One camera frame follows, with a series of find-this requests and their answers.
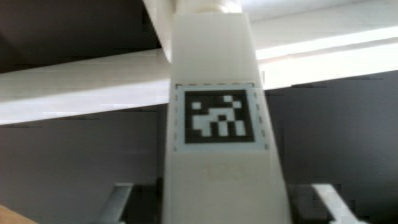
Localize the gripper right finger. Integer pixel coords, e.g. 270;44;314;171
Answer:
286;182;369;224

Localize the white desk top tray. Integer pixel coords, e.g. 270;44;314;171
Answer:
0;0;398;125

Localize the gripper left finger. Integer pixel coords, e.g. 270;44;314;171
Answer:
94;182;161;224

